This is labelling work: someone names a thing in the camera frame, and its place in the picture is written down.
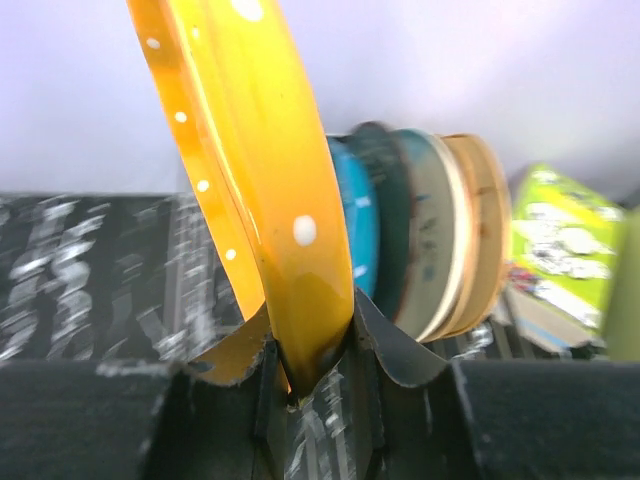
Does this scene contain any dark teal plate in rack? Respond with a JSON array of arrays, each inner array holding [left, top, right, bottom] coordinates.
[[347, 122, 411, 321]]

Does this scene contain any orange polka dot plate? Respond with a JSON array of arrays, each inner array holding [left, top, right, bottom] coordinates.
[[128, 1, 354, 397]]

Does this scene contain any green printed paper box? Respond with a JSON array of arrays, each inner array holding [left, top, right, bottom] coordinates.
[[504, 163, 627, 353]]

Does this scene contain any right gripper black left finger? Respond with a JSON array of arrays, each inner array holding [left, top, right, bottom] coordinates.
[[1, 310, 278, 479]]

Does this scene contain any cream plate in rack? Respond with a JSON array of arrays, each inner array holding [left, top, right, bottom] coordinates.
[[417, 134, 480, 341]]

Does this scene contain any blue polka dot plate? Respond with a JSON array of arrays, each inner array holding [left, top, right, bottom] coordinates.
[[327, 136, 379, 297]]

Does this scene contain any teal grey plate in rack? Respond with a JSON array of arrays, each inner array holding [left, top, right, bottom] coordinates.
[[393, 129, 462, 341]]

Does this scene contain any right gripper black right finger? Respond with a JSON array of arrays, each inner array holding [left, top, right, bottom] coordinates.
[[352, 292, 639, 479]]

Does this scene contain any beige plate in rack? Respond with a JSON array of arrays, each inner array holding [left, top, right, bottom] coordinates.
[[442, 134, 511, 338]]

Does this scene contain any light green metal tin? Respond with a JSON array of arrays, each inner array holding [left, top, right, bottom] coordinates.
[[603, 207, 640, 362]]

